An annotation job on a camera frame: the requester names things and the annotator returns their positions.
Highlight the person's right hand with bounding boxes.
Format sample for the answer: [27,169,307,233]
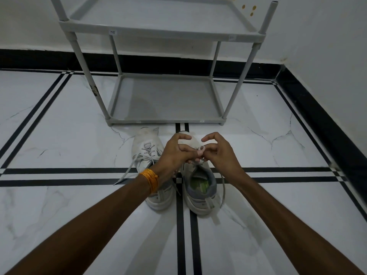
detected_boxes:
[201,132,248,184]

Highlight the person's left hand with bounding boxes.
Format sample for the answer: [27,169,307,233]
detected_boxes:
[149,132,206,181]

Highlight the person's right forearm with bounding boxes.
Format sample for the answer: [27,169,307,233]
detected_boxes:
[232,171,365,275]

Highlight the person's left forearm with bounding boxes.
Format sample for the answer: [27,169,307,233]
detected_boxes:
[5,172,159,275]

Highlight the white grey sneaker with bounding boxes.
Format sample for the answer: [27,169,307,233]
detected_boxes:
[176,131,222,226]
[131,127,176,212]

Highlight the grey plastic shoe rack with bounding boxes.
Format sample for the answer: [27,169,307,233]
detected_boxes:
[49,0,279,127]

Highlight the orange bangles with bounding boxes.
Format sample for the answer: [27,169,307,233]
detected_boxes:
[139,168,159,194]

